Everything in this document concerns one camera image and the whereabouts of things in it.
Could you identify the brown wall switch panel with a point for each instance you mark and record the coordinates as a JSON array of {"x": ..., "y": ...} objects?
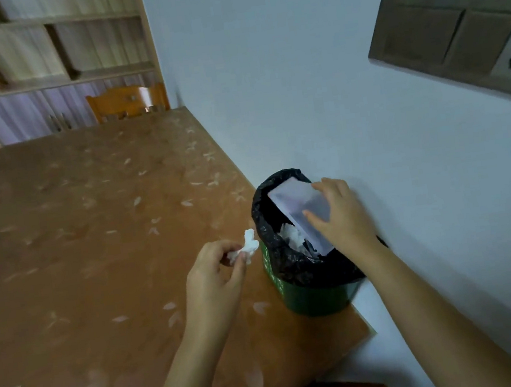
[{"x": 446, "y": 37}]

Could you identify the person's right hand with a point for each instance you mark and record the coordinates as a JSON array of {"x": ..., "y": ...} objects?
[{"x": 348, "y": 221}]

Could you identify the black trash bag liner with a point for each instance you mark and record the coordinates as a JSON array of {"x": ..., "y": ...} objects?
[{"x": 288, "y": 266}]

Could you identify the person's right forearm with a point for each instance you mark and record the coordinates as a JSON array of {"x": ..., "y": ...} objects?
[{"x": 431, "y": 318}]

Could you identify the white crumpled paper waste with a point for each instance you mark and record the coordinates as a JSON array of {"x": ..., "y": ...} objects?
[{"x": 295, "y": 238}]

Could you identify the person's left hand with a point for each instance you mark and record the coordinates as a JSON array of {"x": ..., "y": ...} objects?
[{"x": 211, "y": 286}]

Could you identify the light wooden bookshelf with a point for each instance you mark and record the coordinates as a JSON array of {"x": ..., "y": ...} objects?
[{"x": 55, "y": 62}]

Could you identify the person's right thumb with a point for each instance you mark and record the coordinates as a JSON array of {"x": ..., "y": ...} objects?
[{"x": 318, "y": 222}]

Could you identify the person's left forearm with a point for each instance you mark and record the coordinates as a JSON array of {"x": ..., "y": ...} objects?
[{"x": 193, "y": 377}]

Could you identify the green round trash bin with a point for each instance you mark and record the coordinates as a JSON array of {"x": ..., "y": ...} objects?
[{"x": 312, "y": 300}]

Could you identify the orange wooden chair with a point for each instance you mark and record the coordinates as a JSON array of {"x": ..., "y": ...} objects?
[{"x": 126, "y": 102}]

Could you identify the white paper pack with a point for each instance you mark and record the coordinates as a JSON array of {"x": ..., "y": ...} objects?
[{"x": 296, "y": 199}]

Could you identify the person's left thumb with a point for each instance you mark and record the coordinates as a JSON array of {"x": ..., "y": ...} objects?
[{"x": 238, "y": 273}]

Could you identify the brown leaf print table cover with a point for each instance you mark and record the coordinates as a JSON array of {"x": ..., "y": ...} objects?
[{"x": 103, "y": 248}]

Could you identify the white tissue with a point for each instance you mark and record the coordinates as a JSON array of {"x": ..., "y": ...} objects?
[{"x": 249, "y": 245}]

